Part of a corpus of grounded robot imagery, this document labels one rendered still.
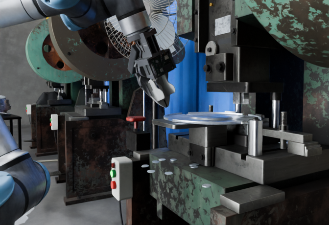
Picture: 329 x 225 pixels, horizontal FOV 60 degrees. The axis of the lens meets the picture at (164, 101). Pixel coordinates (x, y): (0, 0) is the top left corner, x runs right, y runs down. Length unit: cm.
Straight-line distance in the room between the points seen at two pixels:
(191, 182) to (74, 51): 147
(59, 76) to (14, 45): 366
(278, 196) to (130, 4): 55
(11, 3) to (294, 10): 52
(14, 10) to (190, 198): 61
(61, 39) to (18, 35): 534
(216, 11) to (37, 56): 301
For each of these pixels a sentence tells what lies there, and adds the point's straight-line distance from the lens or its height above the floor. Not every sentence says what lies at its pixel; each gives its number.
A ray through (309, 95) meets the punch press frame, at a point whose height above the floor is 85.
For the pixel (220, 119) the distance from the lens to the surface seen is 83.
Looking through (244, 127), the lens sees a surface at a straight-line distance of 89.
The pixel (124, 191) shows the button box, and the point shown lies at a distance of 101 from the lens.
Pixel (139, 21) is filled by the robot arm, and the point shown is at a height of 103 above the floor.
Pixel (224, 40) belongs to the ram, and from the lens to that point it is 91.
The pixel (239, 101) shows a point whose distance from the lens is 93.
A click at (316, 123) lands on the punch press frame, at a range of 101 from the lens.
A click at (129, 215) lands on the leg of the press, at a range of 109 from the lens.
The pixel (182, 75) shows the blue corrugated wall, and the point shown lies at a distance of 330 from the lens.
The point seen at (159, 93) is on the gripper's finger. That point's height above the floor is 86.
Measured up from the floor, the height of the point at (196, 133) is 74.
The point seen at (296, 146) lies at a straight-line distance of 81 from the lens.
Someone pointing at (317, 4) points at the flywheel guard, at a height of 100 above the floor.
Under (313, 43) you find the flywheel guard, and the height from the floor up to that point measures 96.
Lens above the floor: 88
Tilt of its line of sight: 3 degrees down
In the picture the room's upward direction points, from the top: straight up
